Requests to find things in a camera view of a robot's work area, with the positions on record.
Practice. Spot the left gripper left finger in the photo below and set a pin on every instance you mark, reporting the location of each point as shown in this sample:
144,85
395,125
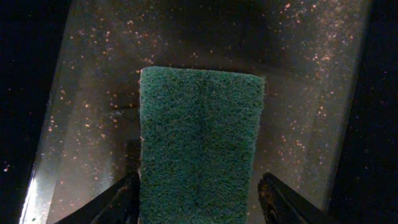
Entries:
119,204

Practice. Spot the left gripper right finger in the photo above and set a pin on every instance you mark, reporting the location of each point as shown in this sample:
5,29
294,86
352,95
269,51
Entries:
280,204

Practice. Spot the yellow green scrub sponge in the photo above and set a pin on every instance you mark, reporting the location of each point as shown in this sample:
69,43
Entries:
198,138

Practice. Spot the black rectangular tray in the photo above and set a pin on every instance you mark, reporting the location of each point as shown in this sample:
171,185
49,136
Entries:
305,49

